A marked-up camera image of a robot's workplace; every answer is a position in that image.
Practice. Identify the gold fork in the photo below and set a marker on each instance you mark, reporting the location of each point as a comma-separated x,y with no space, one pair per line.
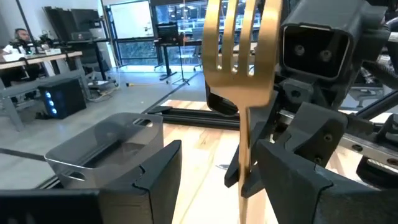
242,84

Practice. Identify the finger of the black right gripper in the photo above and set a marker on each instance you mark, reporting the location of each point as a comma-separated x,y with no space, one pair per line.
311,133
217,104

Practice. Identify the dark grey plastic bin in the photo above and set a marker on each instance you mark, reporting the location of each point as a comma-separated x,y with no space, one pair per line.
102,146

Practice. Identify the person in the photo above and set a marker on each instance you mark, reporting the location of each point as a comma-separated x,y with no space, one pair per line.
20,35

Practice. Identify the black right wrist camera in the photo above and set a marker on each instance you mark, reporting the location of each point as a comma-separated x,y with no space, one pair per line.
314,53

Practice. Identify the black shelf unit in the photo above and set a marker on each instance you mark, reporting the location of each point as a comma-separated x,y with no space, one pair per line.
62,21

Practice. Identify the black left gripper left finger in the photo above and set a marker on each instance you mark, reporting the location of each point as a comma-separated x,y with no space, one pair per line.
149,193

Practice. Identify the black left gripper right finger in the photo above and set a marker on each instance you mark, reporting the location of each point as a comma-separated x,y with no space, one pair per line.
295,193

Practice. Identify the black computer with blue lights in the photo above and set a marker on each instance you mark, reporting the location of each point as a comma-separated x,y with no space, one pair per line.
68,99

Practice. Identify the wooden desk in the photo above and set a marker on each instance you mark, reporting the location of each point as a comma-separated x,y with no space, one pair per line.
46,57

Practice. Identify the black monitor on stand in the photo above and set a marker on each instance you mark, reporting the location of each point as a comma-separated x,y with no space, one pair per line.
168,32

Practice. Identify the whiteboard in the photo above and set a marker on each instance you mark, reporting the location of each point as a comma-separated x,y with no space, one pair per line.
132,18

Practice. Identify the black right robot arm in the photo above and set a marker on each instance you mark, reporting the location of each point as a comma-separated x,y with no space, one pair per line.
384,71

